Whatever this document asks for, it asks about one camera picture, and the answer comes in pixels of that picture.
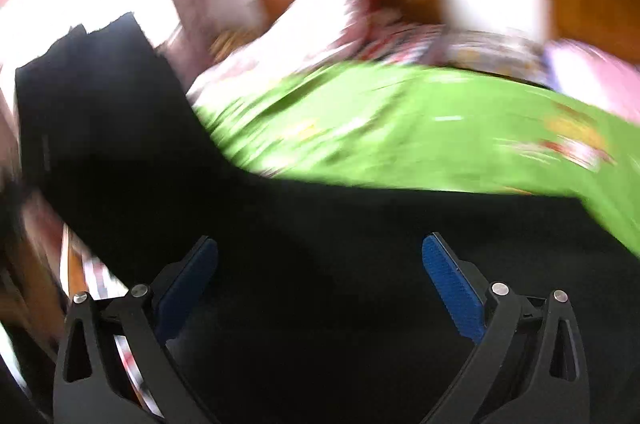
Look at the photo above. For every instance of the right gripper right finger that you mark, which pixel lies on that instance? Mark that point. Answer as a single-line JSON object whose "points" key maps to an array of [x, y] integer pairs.
{"points": [[528, 364]]}

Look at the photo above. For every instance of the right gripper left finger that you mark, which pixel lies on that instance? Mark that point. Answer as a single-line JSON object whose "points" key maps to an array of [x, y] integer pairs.
{"points": [[90, 383]]}

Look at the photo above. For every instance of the black pants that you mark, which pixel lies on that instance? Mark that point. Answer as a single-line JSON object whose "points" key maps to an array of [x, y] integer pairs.
{"points": [[320, 307]]}

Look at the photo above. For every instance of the green cartoon bed sheet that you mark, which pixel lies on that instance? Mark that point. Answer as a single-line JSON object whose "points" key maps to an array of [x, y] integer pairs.
{"points": [[413, 127]]}

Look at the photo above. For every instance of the pink bed sheet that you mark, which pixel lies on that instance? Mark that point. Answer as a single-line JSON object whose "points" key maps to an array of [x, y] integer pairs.
{"points": [[594, 77]]}

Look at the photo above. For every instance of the plaid bed sheet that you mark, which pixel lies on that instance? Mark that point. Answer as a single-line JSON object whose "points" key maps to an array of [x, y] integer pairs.
{"points": [[400, 44]]}

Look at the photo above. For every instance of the tiger print plush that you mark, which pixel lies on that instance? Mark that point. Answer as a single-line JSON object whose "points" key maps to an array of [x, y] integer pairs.
{"points": [[229, 41]]}

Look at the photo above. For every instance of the pink floral quilt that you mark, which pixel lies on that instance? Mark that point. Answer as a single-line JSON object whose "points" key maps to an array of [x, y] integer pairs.
{"points": [[308, 35]]}

